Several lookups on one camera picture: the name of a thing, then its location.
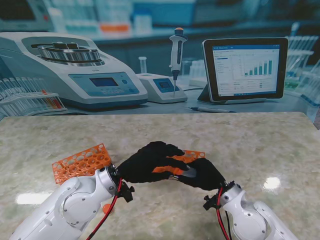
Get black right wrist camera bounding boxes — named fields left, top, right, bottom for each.
left=202, top=195, right=221, bottom=213

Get red left arm cable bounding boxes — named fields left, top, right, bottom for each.
left=86, top=177, right=124, bottom=240

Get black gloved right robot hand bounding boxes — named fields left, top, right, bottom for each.
left=174, top=157, right=226, bottom=192

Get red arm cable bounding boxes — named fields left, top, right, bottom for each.
left=215, top=187, right=231, bottom=240
left=86, top=177, right=124, bottom=240

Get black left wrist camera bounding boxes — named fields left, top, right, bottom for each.
left=116, top=183, right=136, bottom=204

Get printed laboratory backdrop poster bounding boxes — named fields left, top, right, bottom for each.
left=0, top=0, right=320, bottom=118

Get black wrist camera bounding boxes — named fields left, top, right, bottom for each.
left=202, top=195, right=221, bottom=213
left=116, top=183, right=136, bottom=204

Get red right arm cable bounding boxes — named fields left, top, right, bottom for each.
left=215, top=187, right=231, bottom=240

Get orange test tube rack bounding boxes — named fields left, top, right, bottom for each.
left=151, top=149, right=207, bottom=176
left=51, top=143, right=112, bottom=186

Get clear plastic test tube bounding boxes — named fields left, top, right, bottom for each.
left=183, top=166, right=198, bottom=179

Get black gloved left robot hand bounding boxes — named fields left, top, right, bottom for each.
left=116, top=141, right=189, bottom=185

